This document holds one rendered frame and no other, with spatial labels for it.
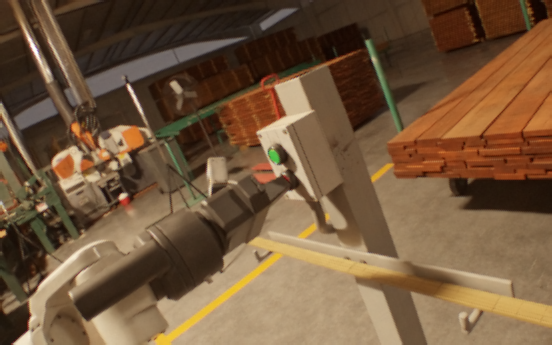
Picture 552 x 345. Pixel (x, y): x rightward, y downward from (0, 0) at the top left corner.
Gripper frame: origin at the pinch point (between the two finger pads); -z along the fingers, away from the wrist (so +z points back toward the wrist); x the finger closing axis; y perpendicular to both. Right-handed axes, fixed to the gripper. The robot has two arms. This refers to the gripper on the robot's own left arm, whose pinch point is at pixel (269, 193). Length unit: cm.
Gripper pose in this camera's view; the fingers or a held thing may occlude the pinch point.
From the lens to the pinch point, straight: 49.1
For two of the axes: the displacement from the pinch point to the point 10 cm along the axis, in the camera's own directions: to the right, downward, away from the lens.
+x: 1.8, -5.8, -8.0
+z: -7.3, 4.6, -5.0
